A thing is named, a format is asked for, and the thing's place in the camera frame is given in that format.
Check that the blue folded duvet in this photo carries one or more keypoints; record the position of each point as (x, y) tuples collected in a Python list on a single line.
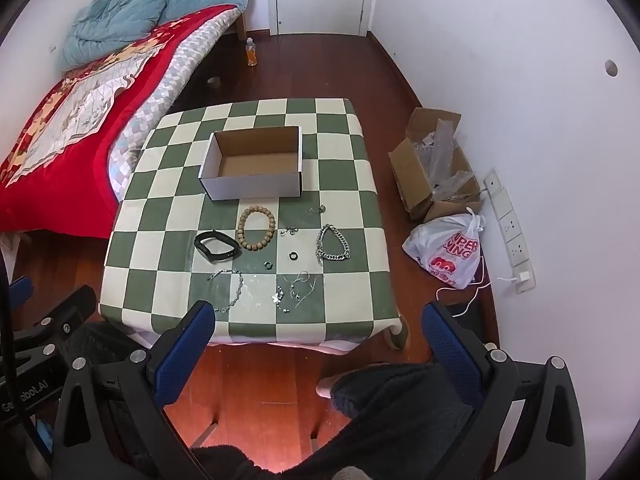
[(106, 26)]

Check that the small round cup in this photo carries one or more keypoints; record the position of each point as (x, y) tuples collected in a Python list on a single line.
[(214, 82)]

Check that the white plastic shopping bag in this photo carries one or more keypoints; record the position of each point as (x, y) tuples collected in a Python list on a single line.
[(448, 247)]

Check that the white power strip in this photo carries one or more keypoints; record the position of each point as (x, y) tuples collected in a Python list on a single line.
[(523, 277)]

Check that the red patterned bed quilt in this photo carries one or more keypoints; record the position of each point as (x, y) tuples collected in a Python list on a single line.
[(73, 160)]

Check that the white cardboard box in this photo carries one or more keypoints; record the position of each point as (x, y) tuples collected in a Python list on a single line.
[(247, 164)]

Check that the brown cardboard box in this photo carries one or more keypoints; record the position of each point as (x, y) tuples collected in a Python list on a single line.
[(413, 186)]

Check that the clear plastic packaging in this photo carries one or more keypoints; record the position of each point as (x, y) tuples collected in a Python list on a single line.
[(436, 155)]

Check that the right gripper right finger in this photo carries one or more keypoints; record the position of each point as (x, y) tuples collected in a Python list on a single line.
[(525, 422)]

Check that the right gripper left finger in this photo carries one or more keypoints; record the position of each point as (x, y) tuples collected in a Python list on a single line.
[(111, 422)]

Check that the black fitness band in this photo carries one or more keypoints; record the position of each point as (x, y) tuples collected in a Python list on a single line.
[(215, 246)]

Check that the green checkered tablecloth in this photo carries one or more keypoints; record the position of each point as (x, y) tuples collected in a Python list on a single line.
[(313, 271)]

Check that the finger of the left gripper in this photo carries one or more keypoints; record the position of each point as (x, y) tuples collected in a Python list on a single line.
[(20, 291)]

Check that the orange drink bottle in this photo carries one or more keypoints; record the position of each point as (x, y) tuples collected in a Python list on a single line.
[(251, 53)]

